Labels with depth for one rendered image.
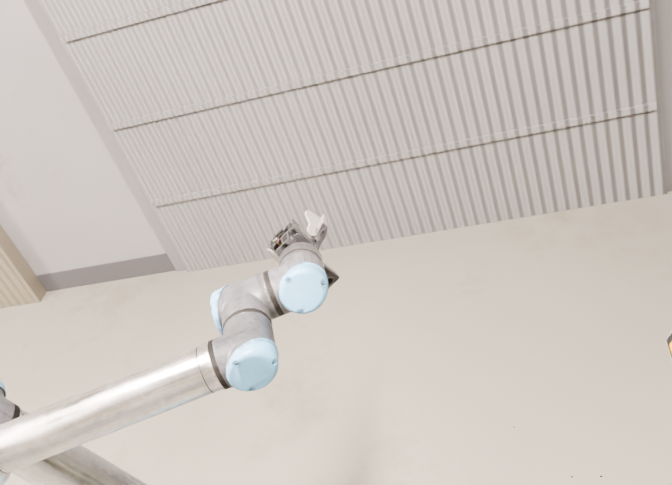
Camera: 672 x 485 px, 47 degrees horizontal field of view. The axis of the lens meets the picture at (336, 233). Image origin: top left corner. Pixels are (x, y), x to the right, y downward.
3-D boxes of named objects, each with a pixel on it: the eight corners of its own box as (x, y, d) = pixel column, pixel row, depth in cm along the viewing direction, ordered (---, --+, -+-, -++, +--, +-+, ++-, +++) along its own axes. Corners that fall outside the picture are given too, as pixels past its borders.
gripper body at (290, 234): (293, 216, 166) (295, 232, 154) (321, 243, 168) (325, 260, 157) (268, 240, 167) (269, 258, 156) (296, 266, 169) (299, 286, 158)
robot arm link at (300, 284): (267, 281, 139) (319, 261, 139) (267, 258, 151) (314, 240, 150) (287, 325, 142) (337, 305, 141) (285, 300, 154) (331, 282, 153)
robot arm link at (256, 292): (208, 320, 138) (272, 295, 137) (204, 283, 147) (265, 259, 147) (228, 356, 143) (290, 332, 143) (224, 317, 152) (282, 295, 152)
